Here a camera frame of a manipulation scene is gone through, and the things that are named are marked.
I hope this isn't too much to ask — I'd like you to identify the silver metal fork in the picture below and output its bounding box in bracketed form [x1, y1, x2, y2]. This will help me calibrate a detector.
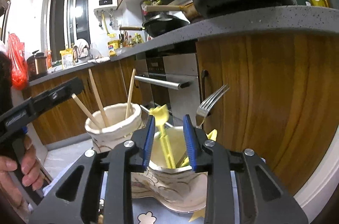
[175, 83, 231, 167]

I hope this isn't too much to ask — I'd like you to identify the wooden chopstick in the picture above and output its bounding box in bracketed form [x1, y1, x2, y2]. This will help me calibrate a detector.
[71, 93, 102, 129]
[89, 69, 110, 127]
[125, 69, 136, 119]

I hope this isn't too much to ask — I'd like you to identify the left hand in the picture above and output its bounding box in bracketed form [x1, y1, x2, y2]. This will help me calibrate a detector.
[1, 135, 44, 209]

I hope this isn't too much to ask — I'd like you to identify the wooden chopstick in holder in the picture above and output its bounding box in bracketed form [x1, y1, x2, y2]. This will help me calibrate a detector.
[71, 93, 102, 129]

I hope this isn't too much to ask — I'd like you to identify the yellow plastic utensil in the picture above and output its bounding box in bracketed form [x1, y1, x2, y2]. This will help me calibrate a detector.
[181, 129, 218, 167]

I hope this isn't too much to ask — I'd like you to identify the cream ceramic utensil holder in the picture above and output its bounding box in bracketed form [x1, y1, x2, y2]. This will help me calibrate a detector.
[85, 103, 207, 213]

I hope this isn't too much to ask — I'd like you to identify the dark thermos jar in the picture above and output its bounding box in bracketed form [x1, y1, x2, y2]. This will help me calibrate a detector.
[26, 50, 48, 81]

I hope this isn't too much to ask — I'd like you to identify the blue cartoon tablecloth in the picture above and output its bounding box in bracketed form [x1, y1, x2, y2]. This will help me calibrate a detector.
[42, 170, 240, 224]

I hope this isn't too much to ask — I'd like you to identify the yellow cooking oil bottle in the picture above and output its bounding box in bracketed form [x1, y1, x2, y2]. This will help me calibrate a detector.
[107, 34, 119, 57]

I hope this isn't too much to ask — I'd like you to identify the red plastic bag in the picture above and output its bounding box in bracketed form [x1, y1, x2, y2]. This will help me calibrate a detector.
[6, 33, 28, 90]

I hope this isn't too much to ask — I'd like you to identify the stainless built-in oven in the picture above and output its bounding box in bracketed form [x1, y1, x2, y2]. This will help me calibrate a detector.
[135, 53, 200, 127]

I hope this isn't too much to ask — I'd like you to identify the black wok wooden handle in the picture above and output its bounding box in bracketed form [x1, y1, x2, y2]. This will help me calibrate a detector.
[119, 13, 189, 38]

